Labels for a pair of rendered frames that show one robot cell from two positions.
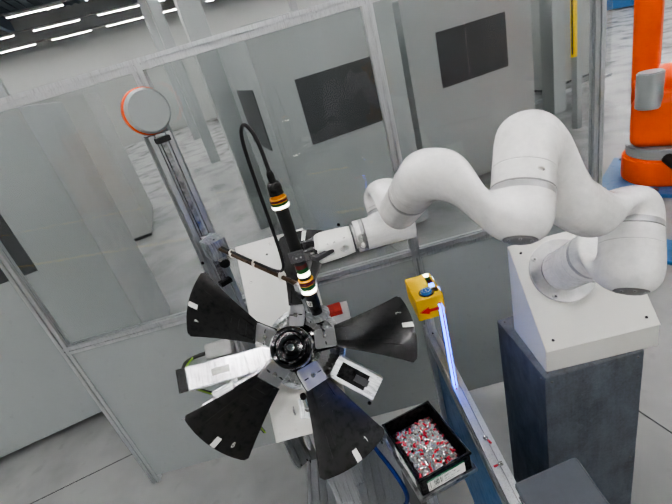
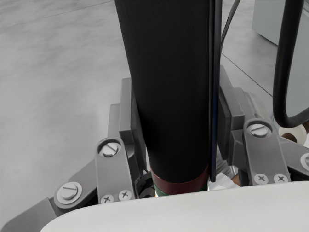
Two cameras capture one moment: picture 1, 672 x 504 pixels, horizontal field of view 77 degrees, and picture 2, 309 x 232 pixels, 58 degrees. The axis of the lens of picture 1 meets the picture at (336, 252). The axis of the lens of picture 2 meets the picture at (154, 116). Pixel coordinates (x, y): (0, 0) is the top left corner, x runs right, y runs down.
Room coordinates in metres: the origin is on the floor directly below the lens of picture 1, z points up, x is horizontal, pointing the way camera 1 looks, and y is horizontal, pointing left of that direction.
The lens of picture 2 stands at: (1.00, 0.00, 1.56)
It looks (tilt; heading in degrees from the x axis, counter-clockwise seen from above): 41 degrees down; 92
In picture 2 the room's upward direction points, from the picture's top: 10 degrees counter-clockwise
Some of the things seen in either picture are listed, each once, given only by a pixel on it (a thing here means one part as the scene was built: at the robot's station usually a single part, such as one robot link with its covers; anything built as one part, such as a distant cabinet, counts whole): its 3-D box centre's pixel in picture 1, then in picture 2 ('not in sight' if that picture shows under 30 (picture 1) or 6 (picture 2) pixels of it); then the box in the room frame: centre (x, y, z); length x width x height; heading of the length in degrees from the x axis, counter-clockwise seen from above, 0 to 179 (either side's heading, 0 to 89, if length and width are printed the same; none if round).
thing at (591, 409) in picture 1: (565, 431); not in sight; (1.02, -0.63, 0.47); 0.30 x 0.30 x 0.93; 0
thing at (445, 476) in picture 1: (425, 445); not in sight; (0.83, -0.09, 0.85); 0.22 x 0.17 x 0.07; 14
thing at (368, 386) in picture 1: (356, 376); not in sight; (1.04, 0.05, 0.98); 0.20 x 0.16 x 0.20; 178
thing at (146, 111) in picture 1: (146, 111); not in sight; (1.61, 0.50, 1.88); 0.17 x 0.15 x 0.16; 88
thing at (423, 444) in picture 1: (426, 449); not in sight; (0.83, -0.09, 0.83); 0.19 x 0.14 x 0.04; 14
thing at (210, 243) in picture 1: (214, 246); not in sight; (1.53, 0.44, 1.36); 0.10 x 0.07 x 0.08; 33
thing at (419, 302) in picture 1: (424, 297); not in sight; (1.29, -0.27, 1.02); 0.16 x 0.10 x 0.11; 178
